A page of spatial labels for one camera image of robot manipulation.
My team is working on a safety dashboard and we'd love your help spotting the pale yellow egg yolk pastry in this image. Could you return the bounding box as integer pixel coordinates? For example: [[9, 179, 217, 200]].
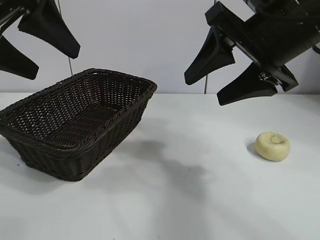
[[255, 131, 292, 162]]

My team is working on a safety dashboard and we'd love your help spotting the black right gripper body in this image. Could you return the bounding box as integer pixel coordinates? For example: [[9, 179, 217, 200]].
[[204, 0, 320, 92]]

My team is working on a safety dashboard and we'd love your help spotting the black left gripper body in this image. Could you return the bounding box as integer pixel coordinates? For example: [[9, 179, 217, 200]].
[[0, 0, 36, 32]]

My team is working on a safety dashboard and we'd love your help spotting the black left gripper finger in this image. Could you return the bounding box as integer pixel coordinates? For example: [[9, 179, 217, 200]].
[[17, 0, 82, 60], [0, 35, 40, 81]]

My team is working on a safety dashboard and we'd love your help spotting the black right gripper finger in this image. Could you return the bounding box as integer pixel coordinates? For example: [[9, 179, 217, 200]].
[[183, 25, 236, 86], [216, 62, 279, 107]]

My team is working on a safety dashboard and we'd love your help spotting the dark brown wicker basket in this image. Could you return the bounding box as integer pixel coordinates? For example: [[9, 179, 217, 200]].
[[0, 67, 158, 183]]

